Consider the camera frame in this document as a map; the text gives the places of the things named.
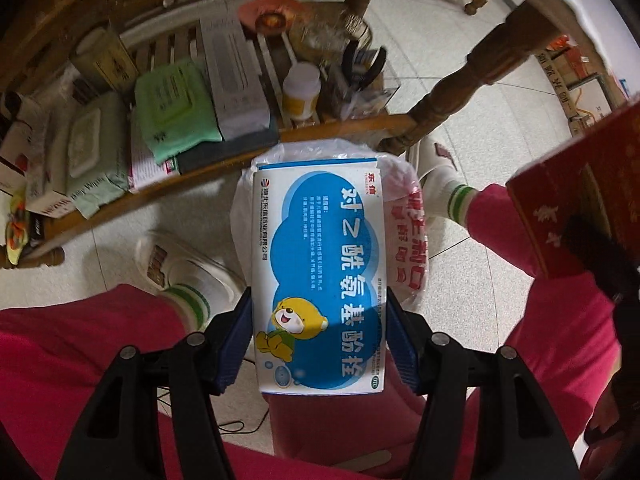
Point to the cardboard box orange print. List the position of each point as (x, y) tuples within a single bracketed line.
[(565, 65), (600, 110)]

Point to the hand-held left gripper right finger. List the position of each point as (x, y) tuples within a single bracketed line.
[(402, 345)]

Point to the white plastic bag red print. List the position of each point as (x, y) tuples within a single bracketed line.
[(407, 240)]

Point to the beige printed box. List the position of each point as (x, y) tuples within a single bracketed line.
[(107, 62)]

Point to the small white red box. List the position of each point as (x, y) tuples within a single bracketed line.
[(50, 202)]

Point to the dark grey notebook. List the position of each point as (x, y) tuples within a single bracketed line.
[(225, 152)]

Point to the orange pink dish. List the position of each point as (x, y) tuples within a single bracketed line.
[(270, 20)]

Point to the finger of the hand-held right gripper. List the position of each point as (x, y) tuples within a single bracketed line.
[(600, 255)]

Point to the person in red trousers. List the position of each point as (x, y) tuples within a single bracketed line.
[(75, 350)]

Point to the blue white medicine box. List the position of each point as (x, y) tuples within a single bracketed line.
[(320, 240)]

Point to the clear plastic container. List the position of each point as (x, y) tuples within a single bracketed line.
[(370, 105)]

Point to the white carton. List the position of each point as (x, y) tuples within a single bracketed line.
[(25, 130)]

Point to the white pink leaflet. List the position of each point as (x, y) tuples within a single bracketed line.
[(142, 165)]

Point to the grey-green wet wipes pack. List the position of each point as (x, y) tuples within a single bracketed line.
[(95, 150)]

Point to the green soft packet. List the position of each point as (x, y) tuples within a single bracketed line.
[(175, 115)]

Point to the white sock green stripes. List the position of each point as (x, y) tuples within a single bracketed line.
[(192, 307), (452, 195)]

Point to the red cardboard box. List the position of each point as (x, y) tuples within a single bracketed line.
[(560, 195)]

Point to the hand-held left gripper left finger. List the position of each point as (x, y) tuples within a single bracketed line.
[(235, 345)]

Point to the long white box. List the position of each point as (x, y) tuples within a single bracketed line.
[(235, 85)]

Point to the black scissors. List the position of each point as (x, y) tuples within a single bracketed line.
[(350, 67)]

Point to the yellow orange toy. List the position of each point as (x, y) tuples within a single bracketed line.
[(15, 230)]

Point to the white bottle yellow label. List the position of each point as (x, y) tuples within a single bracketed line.
[(300, 85)]

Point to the clear glass bowl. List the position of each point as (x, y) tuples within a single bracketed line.
[(320, 35)]

